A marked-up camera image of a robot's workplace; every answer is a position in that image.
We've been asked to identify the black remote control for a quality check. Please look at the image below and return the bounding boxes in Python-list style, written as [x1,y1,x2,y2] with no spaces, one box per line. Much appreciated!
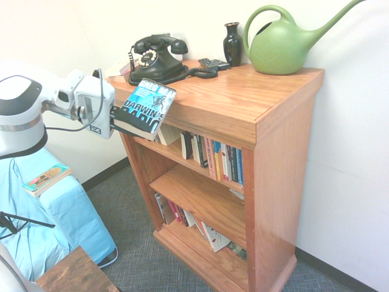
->
[198,57,231,72]

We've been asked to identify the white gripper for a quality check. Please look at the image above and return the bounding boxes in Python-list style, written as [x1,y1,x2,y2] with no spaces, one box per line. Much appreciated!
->
[74,75,123,140]

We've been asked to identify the green plastic watering can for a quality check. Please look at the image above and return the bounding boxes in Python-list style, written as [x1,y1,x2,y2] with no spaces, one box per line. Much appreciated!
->
[243,0,370,76]

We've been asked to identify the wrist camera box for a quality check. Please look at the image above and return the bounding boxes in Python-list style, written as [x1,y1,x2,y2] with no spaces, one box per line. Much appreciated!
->
[50,69,84,111]

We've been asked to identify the small black vase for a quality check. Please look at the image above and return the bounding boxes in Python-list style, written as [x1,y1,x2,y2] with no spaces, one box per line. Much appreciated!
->
[223,22,243,68]

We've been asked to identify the yellow and blue spine book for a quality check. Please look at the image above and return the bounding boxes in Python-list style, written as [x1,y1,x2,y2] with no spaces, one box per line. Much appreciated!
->
[212,140,223,183]

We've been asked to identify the orange and white paperback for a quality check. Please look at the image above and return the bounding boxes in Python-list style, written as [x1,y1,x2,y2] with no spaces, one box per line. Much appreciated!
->
[119,59,141,76]

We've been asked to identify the rustic brown wooden table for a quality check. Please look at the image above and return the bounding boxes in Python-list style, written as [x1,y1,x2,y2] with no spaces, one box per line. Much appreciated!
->
[35,245,121,292]

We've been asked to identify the loose papers on shelf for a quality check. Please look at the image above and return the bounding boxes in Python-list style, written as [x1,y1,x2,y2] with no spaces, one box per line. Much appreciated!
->
[229,187,245,204]

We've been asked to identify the teal cover paperback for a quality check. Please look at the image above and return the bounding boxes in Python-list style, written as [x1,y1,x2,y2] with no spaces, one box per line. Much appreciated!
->
[22,163,74,198]

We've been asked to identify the black spine book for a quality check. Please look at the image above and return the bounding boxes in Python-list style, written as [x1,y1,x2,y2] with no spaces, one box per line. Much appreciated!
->
[181,130,195,161]

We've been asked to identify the black tripod stand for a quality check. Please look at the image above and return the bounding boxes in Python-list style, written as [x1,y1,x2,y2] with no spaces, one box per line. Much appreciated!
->
[0,210,57,235]

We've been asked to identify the light blue covered chair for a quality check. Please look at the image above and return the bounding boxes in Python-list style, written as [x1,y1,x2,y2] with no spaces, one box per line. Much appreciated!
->
[0,141,119,280]

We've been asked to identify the camouflage cover book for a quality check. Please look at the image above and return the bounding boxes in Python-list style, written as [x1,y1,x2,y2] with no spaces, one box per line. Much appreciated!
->
[225,240,248,262]

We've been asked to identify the blue Darwin's Radio paperback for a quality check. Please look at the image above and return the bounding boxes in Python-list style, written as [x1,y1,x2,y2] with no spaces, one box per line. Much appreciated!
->
[114,78,177,142]

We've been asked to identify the cream page-edge leaning book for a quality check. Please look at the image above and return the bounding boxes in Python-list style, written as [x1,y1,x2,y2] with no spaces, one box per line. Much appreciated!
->
[157,123,184,147]

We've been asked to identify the wooden oak bookshelf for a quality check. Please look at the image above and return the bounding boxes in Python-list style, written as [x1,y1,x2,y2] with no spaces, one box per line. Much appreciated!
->
[105,59,325,292]

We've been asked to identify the black rotary telephone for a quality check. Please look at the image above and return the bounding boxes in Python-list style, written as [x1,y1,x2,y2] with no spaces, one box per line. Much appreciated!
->
[128,34,219,88]

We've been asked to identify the orange spine book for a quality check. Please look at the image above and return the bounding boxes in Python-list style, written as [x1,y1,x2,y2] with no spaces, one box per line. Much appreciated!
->
[205,138,218,181]

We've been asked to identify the white book with red dots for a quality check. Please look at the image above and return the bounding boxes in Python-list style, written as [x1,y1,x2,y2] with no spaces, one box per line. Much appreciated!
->
[200,221,232,253]

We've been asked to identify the grey and white book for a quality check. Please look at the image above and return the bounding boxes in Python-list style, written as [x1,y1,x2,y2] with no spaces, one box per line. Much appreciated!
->
[154,192,177,226]

